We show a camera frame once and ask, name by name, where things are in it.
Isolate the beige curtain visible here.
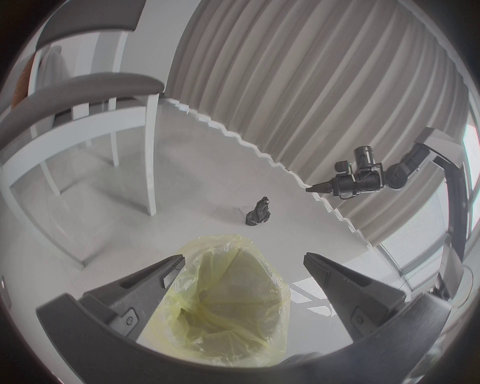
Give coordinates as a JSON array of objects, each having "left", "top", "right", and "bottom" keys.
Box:
[{"left": 165, "top": 0, "right": 470, "bottom": 249}]

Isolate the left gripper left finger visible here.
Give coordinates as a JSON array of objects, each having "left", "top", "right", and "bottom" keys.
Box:
[{"left": 80, "top": 254, "right": 186, "bottom": 336}]

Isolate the white trash bin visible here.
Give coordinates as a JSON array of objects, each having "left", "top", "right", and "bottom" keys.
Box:
[{"left": 179, "top": 247, "right": 286, "bottom": 350}]

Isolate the crumpled black plastic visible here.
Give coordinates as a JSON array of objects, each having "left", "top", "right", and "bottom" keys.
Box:
[{"left": 245, "top": 196, "right": 272, "bottom": 227}]

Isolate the white chair with grey seat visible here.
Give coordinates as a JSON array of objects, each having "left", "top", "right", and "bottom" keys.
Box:
[{"left": 0, "top": 0, "right": 168, "bottom": 269}]

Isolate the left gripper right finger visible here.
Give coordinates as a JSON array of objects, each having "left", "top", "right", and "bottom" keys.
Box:
[{"left": 303, "top": 252, "right": 408, "bottom": 338}]

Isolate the yellow plastic bag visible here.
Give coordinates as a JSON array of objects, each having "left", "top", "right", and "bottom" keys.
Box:
[{"left": 144, "top": 234, "right": 292, "bottom": 368}]

